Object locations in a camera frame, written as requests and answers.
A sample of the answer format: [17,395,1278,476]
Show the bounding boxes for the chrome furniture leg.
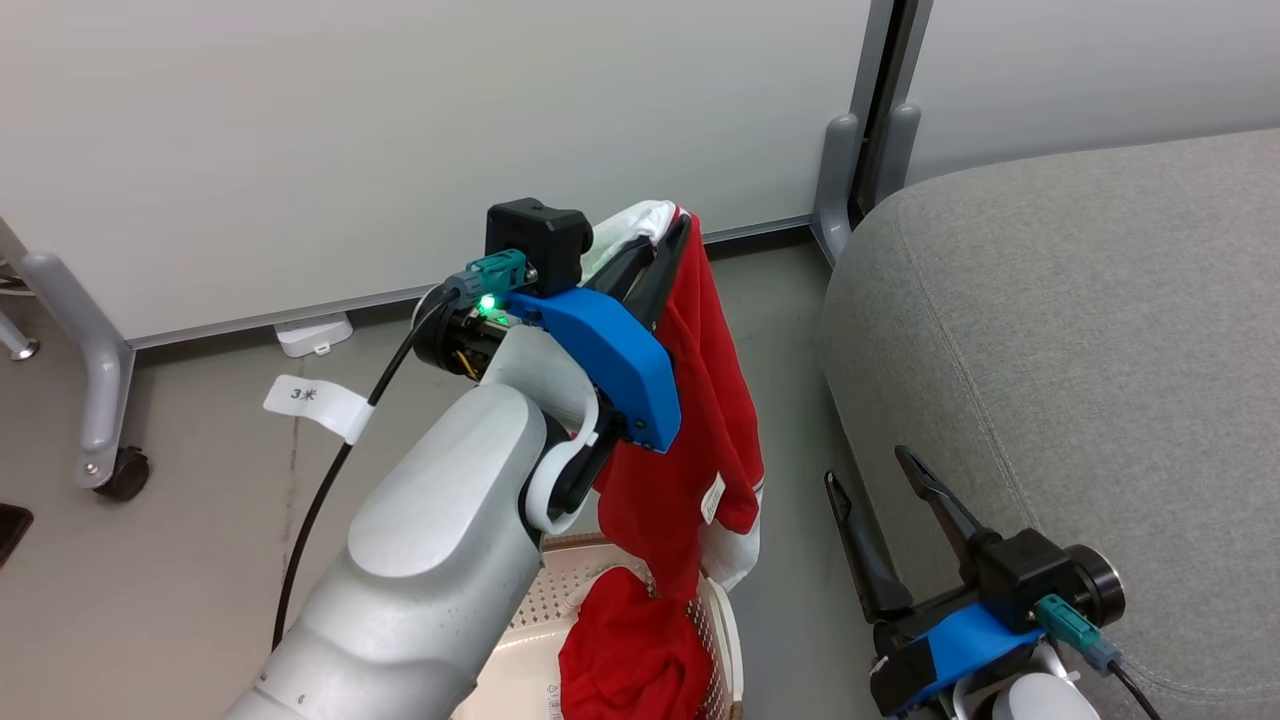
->
[0,308,42,362]

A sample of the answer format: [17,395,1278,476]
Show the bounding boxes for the narrow white partition panel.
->
[905,0,1280,187]

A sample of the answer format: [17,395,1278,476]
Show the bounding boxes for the red shorts with white trim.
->
[580,200,767,603]

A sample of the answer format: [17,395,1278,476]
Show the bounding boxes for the white floor power box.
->
[274,312,355,359]

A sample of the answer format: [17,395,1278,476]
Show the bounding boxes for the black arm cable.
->
[270,284,471,653]
[1105,660,1164,720]

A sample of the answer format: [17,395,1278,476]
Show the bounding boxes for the grey fabric sofa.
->
[818,128,1280,720]

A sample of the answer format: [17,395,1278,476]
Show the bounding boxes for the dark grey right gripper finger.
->
[824,469,914,624]
[894,444,1002,582]

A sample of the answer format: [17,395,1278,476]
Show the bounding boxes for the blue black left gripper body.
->
[413,286,683,454]

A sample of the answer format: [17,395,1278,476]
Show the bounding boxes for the wide white partition panel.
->
[0,0,896,351]

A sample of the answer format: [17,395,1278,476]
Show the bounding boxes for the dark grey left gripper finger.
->
[585,236,660,302]
[630,212,694,337]

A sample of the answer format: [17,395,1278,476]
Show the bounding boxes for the grey upright partition foot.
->
[811,112,862,267]
[878,102,922,193]

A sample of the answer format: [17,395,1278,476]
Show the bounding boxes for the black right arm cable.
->
[1105,660,1164,720]

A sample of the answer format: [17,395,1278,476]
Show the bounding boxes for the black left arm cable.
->
[270,284,471,653]

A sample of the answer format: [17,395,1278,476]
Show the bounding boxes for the teal camera connector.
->
[1035,594,1121,673]
[445,250,529,301]

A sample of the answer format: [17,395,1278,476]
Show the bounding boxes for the teal left camera connector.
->
[445,250,529,301]

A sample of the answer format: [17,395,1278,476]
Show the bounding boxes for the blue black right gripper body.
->
[868,545,1128,719]

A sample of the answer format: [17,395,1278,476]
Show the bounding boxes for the white left cable tag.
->
[263,374,372,445]

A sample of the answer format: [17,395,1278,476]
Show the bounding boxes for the long grey partition foot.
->
[20,250,137,491]

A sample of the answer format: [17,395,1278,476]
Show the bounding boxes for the dark flat floor object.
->
[0,504,35,567]

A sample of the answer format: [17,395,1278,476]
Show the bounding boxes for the teal right camera connector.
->
[1035,594,1121,673]

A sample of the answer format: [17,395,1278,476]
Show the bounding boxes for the black caster wheel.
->
[94,446,152,502]

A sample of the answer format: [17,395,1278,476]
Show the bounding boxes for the red jersey number 23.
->
[557,565,717,720]

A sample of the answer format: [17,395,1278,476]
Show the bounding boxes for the cream perforated laundry basket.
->
[450,532,747,720]

